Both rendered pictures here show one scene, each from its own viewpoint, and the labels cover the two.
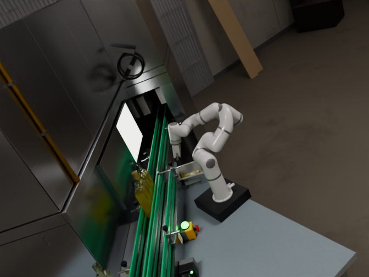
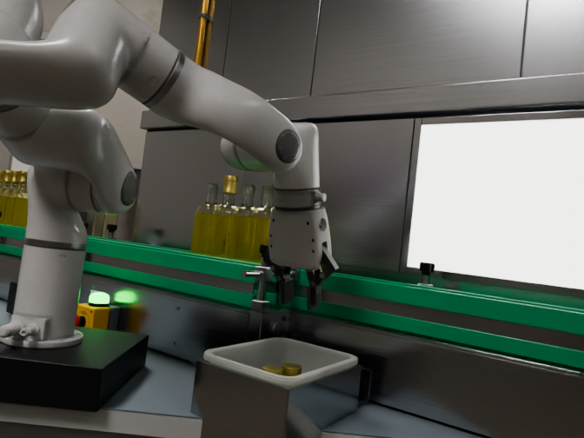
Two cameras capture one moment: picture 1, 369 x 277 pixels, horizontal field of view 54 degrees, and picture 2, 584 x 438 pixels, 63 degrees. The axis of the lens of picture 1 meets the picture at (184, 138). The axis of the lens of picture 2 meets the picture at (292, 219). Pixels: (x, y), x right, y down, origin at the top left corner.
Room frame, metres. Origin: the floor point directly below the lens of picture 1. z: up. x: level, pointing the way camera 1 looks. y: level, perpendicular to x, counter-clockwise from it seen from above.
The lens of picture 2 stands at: (2.42, -0.67, 1.02)
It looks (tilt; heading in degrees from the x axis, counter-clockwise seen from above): 3 degrees up; 112
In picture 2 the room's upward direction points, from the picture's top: 6 degrees clockwise
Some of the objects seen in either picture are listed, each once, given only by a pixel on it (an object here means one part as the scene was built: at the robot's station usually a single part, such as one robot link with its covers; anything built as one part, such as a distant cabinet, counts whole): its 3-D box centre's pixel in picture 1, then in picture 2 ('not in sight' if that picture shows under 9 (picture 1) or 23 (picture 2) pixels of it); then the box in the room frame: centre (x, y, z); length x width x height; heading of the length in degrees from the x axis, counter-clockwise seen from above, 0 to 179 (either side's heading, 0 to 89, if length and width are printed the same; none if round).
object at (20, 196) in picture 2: not in sight; (18, 209); (0.89, 0.56, 1.02); 0.06 x 0.06 x 0.28; 78
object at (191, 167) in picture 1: (192, 173); (282, 381); (2.15, 0.05, 0.80); 0.22 x 0.17 x 0.09; 78
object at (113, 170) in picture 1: (123, 148); (401, 195); (2.25, 0.40, 1.15); 0.90 x 0.03 x 0.34; 168
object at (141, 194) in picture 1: (145, 201); (206, 245); (1.79, 0.36, 0.99); 0.06 x 0.06 x 0.21; 77
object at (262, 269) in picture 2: (169, 170); (271, 277); (2.06, 0.18, 0.95); 0.17 x 0.03 x 0.12; 78
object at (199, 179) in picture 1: (189, 176); (290, 383); (2.16, 0.08, 0.79); 0.27 x 0.17 x 0.08; 78
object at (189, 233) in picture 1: (188, 231); (95, 321); (1.63, 0.20, 0.79); 0.07 x 0.07 x 0.07; 78
